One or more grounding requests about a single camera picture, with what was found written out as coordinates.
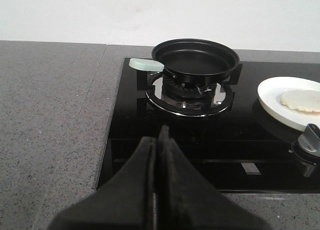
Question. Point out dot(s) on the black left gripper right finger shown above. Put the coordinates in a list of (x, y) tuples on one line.
[(189, 202)]

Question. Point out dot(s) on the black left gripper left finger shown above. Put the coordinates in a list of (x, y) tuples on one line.
[(124, 202)]

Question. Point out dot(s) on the white plate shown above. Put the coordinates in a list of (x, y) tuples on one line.
[(269, 95)]

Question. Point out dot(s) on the black frying pan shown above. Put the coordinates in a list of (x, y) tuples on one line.
[(193, 61)]

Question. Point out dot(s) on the fried egg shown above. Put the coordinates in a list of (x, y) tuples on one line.
[(301, 100)]

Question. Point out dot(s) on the black glass cooktop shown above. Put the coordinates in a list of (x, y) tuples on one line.
[(241, 150)]

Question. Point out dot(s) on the left black pan support grate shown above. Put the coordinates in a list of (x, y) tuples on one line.
[(186, 100)]

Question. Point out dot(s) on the left black gas burner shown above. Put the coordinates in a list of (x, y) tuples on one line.
[(172, 89)]

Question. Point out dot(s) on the left silver stove knob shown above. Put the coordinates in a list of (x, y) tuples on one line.
[(309, 140)]

